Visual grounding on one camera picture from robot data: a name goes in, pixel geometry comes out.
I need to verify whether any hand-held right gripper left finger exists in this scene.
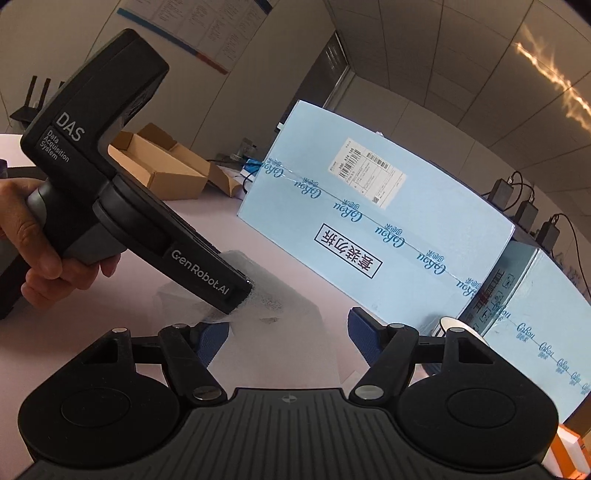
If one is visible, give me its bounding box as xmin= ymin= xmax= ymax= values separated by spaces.
xmin=81 ymin=320 xmax=230 ymax=403

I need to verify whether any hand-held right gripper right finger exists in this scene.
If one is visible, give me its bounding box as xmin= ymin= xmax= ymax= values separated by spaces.
xmin=349 ymin=307 xmax=502 ymax=403

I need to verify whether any white shopping bag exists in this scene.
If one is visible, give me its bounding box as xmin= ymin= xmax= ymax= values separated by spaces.
xmin=154 ymin=249 xmax=345 ymax=386

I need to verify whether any person's left hand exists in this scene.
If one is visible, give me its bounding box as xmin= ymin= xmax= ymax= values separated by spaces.
xmin=0 ymin=178 xmax=118 ymax=309

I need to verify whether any open brown cardboard box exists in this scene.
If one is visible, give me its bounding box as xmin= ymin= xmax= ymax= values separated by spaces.
xmin=108 ymin=122 xmax=243 ymax=201

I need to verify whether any white tape roll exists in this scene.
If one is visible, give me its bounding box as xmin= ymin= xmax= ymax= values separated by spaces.
xmin=438 ymin=316 xmax=488 ymax=347

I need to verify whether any black router with antennas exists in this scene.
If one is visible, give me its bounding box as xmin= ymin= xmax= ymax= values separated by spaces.
xmin=10 ymin=76 xmax=68 ymax=134

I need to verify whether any grey power socket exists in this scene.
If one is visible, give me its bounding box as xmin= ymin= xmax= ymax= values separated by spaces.
xmin=228 ymin=136 xmax=259 ymax=162

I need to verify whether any blue tissue box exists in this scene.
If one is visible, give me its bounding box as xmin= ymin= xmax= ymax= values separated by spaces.
xmin=242 ymin=156 xmax=266 ymax=185

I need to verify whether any black power adapter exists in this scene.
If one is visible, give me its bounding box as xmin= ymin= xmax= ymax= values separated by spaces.
xmin=489 ymin=178 xmax=515 ymax=206
xmin=536 ymin=219 xmax=561 ymax=245
xmin=515 ymin=198 xmax=539 ymax=232

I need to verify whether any dark glass door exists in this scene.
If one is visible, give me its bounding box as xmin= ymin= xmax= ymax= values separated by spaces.
xmin=316 ymin=32 xmax=354 ymax=114

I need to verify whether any black charging cable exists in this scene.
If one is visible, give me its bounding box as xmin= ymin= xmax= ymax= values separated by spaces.
xmin=208 ymin=158 xmax=252 ymax=186

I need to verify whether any wall poster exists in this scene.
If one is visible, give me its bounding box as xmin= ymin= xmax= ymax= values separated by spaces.
xmin=115 ymin=0 xmax=273 ymax=75

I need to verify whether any black adapter cable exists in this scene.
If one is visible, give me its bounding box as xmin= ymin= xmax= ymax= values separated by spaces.
xmin=549 ymin=213 xmax=591 ymax=298

